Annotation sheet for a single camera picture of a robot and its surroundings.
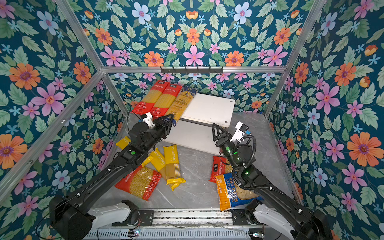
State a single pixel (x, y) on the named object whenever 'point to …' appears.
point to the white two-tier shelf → (194, 129)
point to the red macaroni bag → (142, 182)
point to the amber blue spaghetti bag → (181, 103)
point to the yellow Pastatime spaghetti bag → (173, 175)
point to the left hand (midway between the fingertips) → (175, 112)
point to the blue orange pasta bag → (231, 194)
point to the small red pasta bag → (220, 165)
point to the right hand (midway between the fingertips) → (214, 125)
